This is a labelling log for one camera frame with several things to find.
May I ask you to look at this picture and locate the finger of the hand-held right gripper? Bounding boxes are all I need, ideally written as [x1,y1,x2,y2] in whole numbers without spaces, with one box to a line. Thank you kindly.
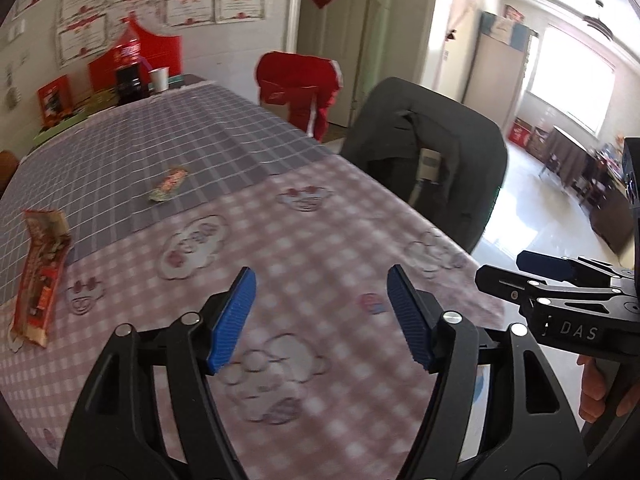
[475,264,618,312]
[516,250,637,285]

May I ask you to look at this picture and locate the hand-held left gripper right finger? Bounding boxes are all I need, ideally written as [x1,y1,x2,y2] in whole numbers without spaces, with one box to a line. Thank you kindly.
[387,264,588,480]

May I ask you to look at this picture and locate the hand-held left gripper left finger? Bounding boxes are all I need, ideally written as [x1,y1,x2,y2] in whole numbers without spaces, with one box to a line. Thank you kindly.
[57,266,257,480]

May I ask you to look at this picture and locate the person's right hand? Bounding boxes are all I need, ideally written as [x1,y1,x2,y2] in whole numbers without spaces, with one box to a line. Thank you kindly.
[577,355,615,425]

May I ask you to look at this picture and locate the dark wooden sideboard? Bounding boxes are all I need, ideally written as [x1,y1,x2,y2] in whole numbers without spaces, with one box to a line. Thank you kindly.
[575,150,637,257]

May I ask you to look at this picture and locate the table with dark cloth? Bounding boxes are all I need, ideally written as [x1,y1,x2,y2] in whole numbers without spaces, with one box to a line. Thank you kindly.
[540,126,592,189]

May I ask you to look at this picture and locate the pink checked tablecloth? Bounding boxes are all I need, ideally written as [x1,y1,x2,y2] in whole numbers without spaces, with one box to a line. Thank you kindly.
[0,152,506,467]

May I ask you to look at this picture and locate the red crate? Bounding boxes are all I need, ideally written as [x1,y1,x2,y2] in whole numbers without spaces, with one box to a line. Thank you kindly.
[507,117,534,151]

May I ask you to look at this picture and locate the red patterned foil wrapper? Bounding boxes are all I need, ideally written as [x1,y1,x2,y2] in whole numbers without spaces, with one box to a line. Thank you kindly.
[149,167,190,205]

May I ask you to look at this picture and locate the dark grey jacket on chair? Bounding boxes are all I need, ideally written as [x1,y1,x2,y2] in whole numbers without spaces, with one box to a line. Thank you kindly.
[339,77,509,256]

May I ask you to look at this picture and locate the bright window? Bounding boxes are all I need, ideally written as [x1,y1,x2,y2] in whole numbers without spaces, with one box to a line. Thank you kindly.
[530,22,617,136]

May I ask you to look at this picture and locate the grey checked tablecloth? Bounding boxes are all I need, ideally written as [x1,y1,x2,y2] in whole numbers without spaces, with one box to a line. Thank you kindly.
[0,82,341,307]

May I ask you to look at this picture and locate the orange snack packet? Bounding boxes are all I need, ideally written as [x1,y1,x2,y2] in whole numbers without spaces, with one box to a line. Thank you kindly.
[9,209,72,347]

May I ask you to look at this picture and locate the beige wardrobe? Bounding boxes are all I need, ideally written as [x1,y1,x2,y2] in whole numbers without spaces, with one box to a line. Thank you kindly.
[462,10,539,127]

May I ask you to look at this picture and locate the red garment on chair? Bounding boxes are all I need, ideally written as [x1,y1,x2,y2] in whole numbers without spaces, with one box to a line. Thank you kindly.
[255,51,345,142]

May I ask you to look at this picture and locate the ceiling lamp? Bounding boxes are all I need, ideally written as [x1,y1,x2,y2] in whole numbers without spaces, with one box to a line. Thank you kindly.
[582,0,616,41]

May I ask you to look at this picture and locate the white paper cup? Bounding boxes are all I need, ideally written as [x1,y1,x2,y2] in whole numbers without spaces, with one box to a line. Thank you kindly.
[149,66,171,94]

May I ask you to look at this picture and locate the yellow patterned packet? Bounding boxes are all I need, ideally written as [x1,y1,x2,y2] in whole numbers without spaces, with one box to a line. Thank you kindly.
[75,91,117,111]

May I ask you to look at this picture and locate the cola bottle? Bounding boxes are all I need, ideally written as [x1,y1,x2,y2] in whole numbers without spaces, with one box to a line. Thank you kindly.
[114,22,151,106]

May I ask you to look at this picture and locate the brown wooden chair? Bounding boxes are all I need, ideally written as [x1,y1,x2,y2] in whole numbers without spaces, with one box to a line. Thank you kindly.
[0,150,20,199]

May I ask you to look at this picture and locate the red gift bag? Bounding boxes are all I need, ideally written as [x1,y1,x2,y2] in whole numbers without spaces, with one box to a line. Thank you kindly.
[89,16,183,92]

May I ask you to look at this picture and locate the red picture box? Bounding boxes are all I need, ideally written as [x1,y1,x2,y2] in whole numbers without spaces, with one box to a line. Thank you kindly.
[37,75,74,127]

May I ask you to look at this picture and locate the group of wall certificates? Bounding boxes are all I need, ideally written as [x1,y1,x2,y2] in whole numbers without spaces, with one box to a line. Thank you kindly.
[10,0,266,69]

